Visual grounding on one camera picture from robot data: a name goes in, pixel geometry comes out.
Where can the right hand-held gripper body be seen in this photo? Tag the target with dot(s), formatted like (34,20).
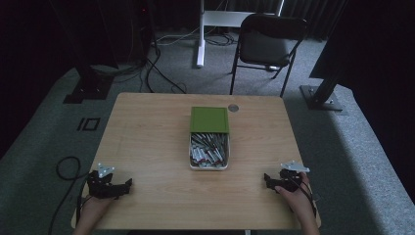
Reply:
(288,180)

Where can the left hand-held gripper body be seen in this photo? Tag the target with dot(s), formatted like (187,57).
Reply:
(99,187)

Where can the person's left hand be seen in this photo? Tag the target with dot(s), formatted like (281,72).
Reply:
(94,207)

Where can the person's right hand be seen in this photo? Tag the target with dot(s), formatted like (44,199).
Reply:
(298,199)

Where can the pile of pens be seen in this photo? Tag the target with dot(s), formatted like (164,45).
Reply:
(208,150)

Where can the white box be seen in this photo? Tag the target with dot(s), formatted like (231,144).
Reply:
(192,164)

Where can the grey round table grommet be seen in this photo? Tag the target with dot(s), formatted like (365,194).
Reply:
(233,108)

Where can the green box lid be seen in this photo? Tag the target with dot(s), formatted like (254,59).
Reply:
(209,119)

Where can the black stand with flat base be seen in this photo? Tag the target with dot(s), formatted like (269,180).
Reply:
(89,86)

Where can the black folding chair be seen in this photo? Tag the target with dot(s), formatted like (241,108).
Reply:
(267,49)

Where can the black post with bolted base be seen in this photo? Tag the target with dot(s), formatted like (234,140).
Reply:
(321,96)

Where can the white desk frame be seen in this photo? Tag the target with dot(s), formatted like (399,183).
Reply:
(201,39)

